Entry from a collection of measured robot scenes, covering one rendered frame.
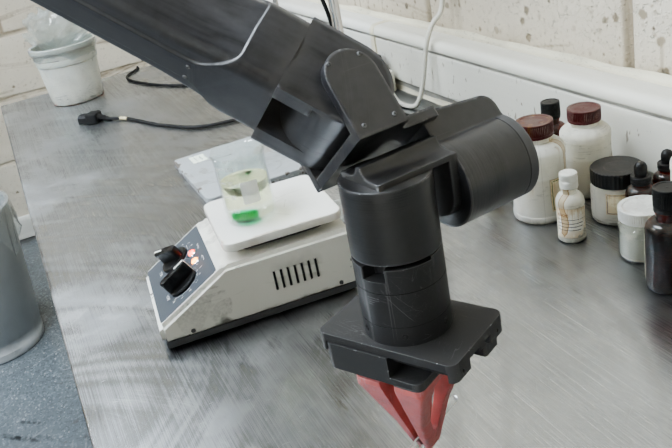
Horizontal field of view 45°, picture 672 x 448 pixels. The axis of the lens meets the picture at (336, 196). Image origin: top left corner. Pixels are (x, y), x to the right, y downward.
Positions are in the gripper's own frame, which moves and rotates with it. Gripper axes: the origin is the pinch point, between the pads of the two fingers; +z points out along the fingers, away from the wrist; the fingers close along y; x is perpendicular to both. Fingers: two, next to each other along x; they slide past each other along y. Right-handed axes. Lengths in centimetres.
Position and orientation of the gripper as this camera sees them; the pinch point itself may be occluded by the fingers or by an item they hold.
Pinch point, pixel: (426, 432)
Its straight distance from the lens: 58.6
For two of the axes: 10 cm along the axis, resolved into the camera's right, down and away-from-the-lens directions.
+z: 1.7, 9.0, 3.9
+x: -5.8, 4.2, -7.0
